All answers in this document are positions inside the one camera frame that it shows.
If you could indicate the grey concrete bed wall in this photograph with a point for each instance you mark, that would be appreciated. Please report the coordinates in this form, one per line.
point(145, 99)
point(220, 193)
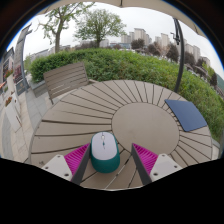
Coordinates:
point(38, 88)

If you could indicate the full-crowned green tree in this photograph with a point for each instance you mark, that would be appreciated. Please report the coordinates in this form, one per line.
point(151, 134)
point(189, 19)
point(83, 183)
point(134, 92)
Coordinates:
point(98, 25)

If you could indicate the dark blue mouse pad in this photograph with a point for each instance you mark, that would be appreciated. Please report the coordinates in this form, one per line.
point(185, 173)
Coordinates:
point(186, 115)

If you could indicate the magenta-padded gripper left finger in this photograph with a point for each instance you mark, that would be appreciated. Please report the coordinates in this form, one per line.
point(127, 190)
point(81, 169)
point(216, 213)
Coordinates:
point(77, 159)

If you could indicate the thin-crowned bare-trunk tree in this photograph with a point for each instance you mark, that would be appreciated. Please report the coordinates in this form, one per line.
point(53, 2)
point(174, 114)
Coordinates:
point(58, 40)

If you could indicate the beige parasol canopy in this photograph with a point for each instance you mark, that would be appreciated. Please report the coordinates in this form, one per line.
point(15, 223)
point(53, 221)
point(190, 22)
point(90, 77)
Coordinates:
point(150, 2)

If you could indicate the grey-brown slatted chair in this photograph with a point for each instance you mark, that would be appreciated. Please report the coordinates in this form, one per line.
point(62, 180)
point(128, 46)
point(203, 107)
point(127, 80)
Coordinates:
point(65, 78)

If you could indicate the group of high-rise buildings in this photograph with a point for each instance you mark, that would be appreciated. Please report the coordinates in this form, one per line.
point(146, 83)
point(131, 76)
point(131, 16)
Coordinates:
point(140, 33)

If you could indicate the white planter box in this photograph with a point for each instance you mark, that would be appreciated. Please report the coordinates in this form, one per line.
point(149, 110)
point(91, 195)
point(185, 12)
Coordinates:
point(13, 113)

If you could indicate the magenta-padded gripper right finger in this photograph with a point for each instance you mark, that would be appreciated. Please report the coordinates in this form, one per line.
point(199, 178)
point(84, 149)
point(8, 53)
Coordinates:
point(146, 158)

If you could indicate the white and teal computer mouse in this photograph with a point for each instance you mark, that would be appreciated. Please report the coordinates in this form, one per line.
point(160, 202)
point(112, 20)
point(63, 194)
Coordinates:
point(105, 150)

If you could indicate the tall grey sign pillar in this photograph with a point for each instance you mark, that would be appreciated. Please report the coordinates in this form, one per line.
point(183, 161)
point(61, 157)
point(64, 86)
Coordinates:
point(19, 60)

